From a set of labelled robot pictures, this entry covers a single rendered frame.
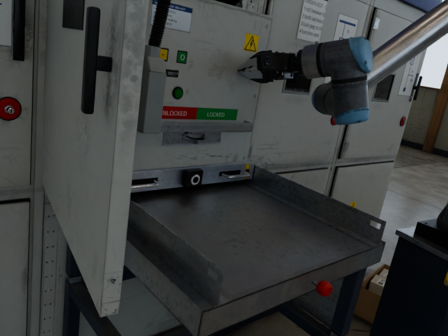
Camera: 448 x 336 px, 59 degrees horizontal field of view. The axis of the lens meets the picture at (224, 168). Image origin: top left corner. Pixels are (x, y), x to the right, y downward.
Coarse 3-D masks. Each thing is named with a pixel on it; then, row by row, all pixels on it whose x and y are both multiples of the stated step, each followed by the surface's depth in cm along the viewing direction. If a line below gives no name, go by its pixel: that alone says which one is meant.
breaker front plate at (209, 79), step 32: (192, 0) 103; (192, 32) 106; (224, 32) 112; (256, 32) 120; (192, 64) 109; (224, 64) 116; (192, 96) 112; (224, 96) 120; (256, 96) 128; (160, 160) 112; (192, 160) 119; (224, 160) 128
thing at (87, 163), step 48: (48, 0) 97; (96, 0) 61; (144, 0) 50; (48, 48) 98; (96, 48) 52; (144, 48) 52; (48, 96) 99; (96, 96) 62; (48, 144) 100; (96, 144) 62; (48, 192) 101; (96, 192) 62; (96, 240) 63; (96, 288) 63
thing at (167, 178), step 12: (168, 168) 114; (180, 168) 116; (192, 168) 119; (204, 168) 122; (216, 168) 125; (228, 168) 128; (240, 168) 132; (252, 168) 136; (132, 180) 106; (144, 180) 109; (156, 180) 111; (168, 180) 114; (180, 180) 117; (204, 180) 123; (216, 180) 127; (228, 180) 130; (132, 192) 107
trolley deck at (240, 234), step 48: (144, 192) 115; (192, 192) 121; (240, 192) 128; (192, 240) 90; (240, 240) 94; (288, 240) 98; (336, 240) 103; (192, 288) 72; (240, 288) 75; (288, 288) 81
